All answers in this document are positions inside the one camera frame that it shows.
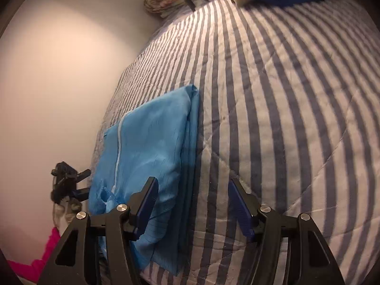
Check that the left gloved hand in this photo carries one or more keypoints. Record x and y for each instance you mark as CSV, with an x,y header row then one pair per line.
x,y
64,212

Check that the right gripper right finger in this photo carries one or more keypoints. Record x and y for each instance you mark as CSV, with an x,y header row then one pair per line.
x,y
309,259

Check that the striped bed quilt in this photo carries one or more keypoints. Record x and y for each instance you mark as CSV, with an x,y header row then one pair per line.
x,y
290,107

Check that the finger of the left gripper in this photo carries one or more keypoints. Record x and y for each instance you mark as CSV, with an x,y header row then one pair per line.
x,y
81,194
83,175

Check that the light blue jacket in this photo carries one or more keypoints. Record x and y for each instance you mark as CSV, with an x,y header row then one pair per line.
x,y
157,139

